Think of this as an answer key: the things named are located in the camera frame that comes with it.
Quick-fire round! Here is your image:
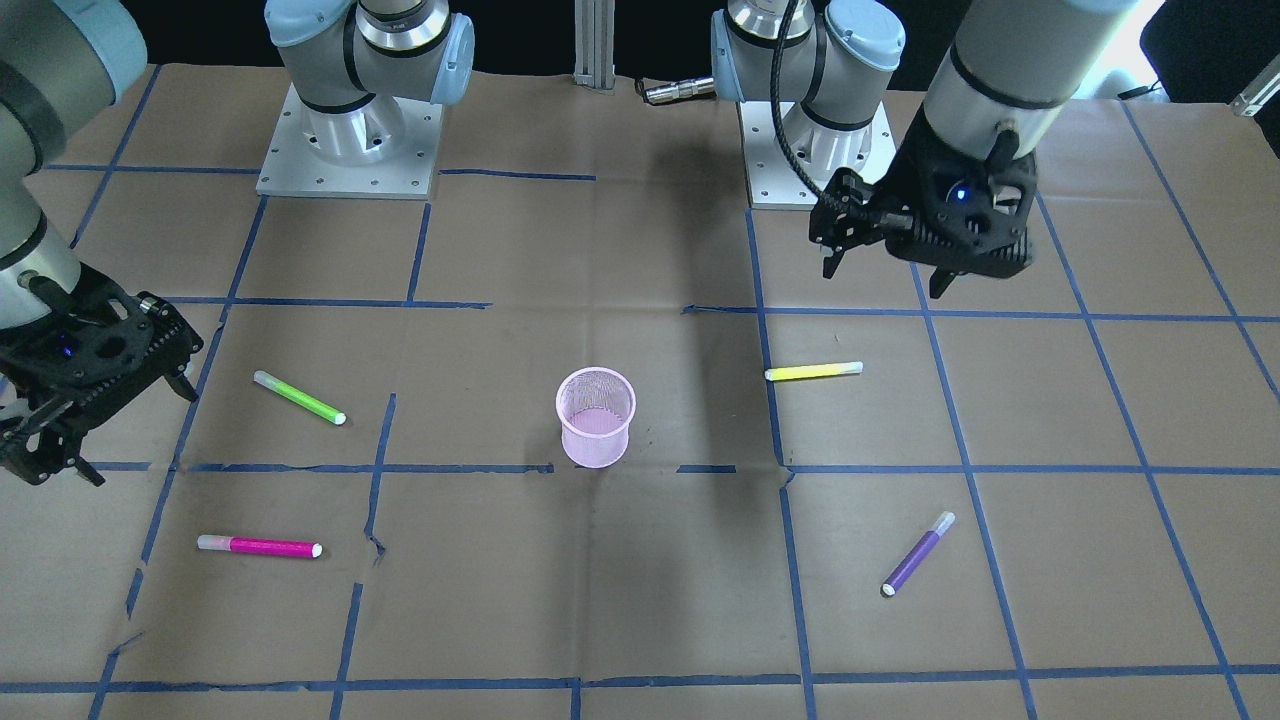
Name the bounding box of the yellow pen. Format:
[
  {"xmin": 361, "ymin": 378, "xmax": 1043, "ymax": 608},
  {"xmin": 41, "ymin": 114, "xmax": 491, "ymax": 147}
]
[{"xmin": 763, "ymin": 361, "xmax": 864, "ymax": 382}]

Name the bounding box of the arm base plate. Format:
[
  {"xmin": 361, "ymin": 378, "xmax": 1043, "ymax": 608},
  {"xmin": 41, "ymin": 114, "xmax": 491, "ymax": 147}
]
[
  {"xmin": 256, "ymin": 88, "xmax": 445, "ymax": 201},
  {"xmin": 736, "ymin": 95, "xmax": 913, "ymax": 213}
]

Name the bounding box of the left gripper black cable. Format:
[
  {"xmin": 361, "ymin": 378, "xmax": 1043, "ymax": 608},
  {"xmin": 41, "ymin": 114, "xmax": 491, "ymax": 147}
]
[{"xmin": 768, "ymin": 0, "xmax": 916, "ymax": 233}]

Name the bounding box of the pink mesh cup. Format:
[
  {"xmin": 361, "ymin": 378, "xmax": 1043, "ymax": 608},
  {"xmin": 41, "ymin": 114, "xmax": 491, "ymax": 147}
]
[{"xmin": 556, "ymin": 366, "xmax": 636, "ymax": 468}]

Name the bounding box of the pink pen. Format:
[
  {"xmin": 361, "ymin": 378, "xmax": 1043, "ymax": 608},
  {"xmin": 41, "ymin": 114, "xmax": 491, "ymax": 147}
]
[{"xmin": 196, "ymin": 534, "xmax": 324, "ymax": 559}]

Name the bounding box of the purple pen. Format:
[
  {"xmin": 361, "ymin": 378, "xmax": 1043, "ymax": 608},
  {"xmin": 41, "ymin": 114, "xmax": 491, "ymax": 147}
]
[{"xmin": 879, "ymin": 511, "xmax": 956, "ymax": 598}]

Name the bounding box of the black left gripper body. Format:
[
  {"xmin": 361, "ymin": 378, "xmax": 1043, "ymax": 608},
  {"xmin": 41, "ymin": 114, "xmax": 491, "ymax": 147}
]
[{"xmin": 808, "ymin": 109, "xmax": 1037, "ymax": 279}]

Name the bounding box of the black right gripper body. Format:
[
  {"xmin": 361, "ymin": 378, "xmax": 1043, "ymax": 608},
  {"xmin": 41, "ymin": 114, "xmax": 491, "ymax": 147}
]
[{"xmin": 1, "ymin": 265, "xmax": 204, "ymax": 486}]

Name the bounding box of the aluminium frame post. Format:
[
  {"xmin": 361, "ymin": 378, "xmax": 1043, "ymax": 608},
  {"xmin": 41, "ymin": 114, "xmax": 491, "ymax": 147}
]
[{"xmin": 571, "ymin": 0, "xmax": 616, "ymax": 94}]

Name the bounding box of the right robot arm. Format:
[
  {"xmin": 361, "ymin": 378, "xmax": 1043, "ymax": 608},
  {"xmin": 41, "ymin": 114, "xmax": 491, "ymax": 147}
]
[{"xmin": 1, "ymin": 1, "xmax": 476, "ymax": 486}]

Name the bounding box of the green pen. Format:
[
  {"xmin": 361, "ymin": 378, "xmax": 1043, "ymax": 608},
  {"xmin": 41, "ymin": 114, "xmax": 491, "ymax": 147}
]
[{"xmin": 252, "ymin": 370, "xmax": 347, "ymax": 427}]

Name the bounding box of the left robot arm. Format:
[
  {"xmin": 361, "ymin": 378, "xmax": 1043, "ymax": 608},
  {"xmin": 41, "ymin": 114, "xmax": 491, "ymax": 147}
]
[{"xmin": 710, "ymin": 1, "xmax": 1134, "ymax": 299}]

